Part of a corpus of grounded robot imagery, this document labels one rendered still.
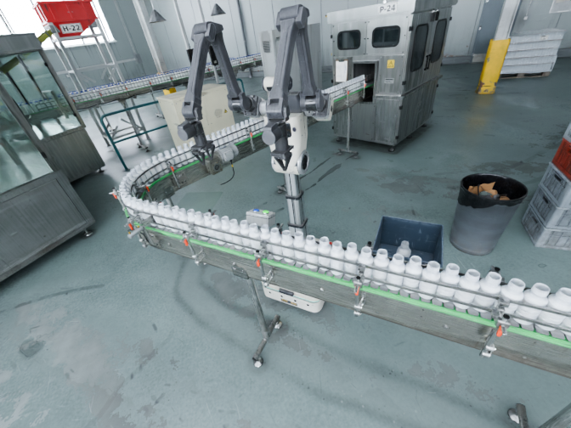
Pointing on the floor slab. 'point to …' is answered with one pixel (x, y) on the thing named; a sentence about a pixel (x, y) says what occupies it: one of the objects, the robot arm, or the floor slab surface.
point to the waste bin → (484, 213)
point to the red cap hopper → (65, 19)
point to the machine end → (391, 65)
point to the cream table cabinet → (214, 92)
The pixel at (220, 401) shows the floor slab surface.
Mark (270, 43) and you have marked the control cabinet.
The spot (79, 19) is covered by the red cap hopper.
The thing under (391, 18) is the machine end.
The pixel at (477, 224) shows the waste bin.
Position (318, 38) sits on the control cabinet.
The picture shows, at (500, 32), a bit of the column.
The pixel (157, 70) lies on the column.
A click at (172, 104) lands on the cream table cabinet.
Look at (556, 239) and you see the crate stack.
